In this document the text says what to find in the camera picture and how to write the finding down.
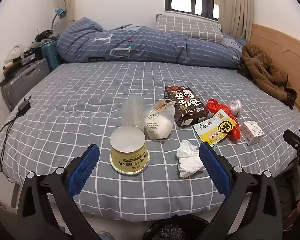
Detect grey suitcase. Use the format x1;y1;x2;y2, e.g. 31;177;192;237
0;59;50;112

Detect grey checked bed sheet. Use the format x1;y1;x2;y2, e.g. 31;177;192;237
3;62;300;222

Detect black-lined trash bin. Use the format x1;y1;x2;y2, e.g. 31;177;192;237
142;215;209;240

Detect black charger with cable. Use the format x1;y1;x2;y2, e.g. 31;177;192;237
0;96;32;181

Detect red plastic bag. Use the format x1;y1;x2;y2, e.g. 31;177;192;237
206;99;241;140

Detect blue desk lamp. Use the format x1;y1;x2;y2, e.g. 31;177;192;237
51;7;67;32

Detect white cosmetic cotton pouch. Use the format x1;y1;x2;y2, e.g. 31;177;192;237
143;99;175;140

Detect small white cardboard box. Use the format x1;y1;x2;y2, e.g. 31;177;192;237
240;121;264;146

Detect blue striped duvet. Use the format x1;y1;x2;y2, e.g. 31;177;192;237
56;17;242;69

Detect wooden headboard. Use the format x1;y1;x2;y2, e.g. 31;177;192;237
250;24;300;112

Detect brown fleece jacket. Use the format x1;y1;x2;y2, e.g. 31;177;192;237
238;43;298;109

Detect white tissue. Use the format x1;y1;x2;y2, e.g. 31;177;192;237
176;140;205;179

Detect clear bubble wrap piece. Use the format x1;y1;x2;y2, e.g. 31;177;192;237
122;94;145;132

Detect grey checked pillow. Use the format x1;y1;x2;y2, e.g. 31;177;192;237
156;14;224;44

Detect brown chocolate snack box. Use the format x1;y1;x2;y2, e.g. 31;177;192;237
164;85;209;127

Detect teal suitcase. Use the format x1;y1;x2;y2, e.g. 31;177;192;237
41;41;64;72

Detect yellow paper noodle cup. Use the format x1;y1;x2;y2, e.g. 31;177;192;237
110;126;150;176

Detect yellow snack wrapper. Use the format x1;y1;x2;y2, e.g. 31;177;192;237
193;114;231;147

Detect beige curtain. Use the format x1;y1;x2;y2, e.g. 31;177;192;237
218;0;254;41

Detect clutter on suitcases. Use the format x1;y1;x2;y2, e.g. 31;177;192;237
2;30;59;78

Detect small pink-white wrapper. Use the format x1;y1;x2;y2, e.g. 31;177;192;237
228;100;242;116

